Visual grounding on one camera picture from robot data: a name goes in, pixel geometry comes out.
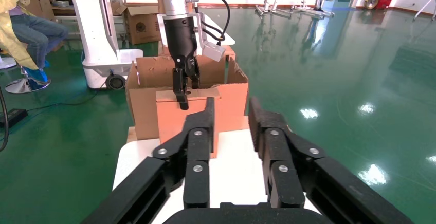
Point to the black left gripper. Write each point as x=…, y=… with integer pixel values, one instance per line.
x=180, y=38

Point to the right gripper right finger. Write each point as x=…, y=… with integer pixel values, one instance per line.
x=276, y=140

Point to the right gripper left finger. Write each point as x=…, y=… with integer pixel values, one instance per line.
x=197, y=140

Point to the small cardboard box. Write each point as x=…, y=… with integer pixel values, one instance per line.
x=173, y=123

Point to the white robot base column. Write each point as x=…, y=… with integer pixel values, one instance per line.
x=97, y=35

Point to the large torn cardboard box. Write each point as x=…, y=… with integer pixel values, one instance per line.
x=235, y=100

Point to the printed cardboard box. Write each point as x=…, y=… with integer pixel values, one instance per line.
x=143, y=28

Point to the plain cardboard box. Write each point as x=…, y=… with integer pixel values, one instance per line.
x=40, y=7

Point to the wooden low bench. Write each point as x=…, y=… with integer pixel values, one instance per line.
x=64, y=11

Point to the round metal tin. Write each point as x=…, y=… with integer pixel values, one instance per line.
x=61, y=3

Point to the chrome stool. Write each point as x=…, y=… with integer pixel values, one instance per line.
x=25, y=84

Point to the seated person yellow coat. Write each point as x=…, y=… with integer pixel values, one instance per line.
x=30, y=32

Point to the red bin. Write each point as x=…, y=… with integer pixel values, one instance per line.
x=385, y=1

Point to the black power adapter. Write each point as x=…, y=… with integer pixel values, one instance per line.
x=12, y=117

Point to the white round floor base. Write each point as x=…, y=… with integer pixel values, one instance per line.
x=6, y=62

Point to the white tripod leg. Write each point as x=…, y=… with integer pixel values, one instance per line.
x=425, y=6

